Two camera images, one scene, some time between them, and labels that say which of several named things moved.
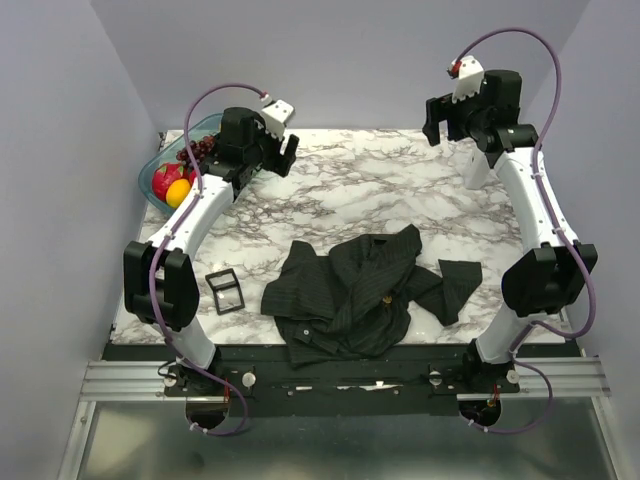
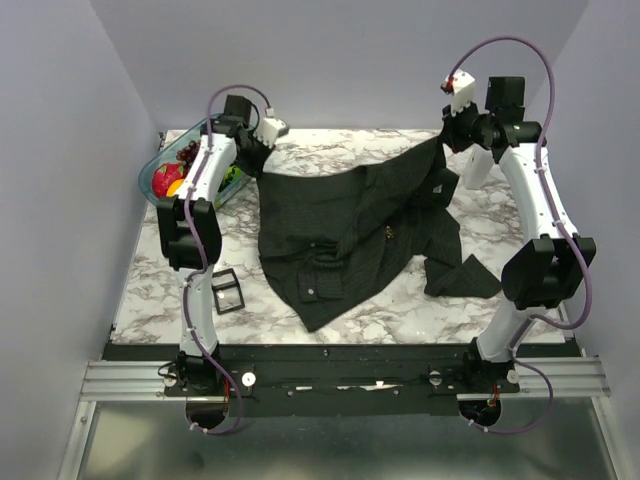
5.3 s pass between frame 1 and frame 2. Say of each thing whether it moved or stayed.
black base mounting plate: stayed
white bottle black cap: stayed
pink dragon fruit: stayed
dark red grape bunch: stayed
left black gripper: moved
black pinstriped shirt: moved
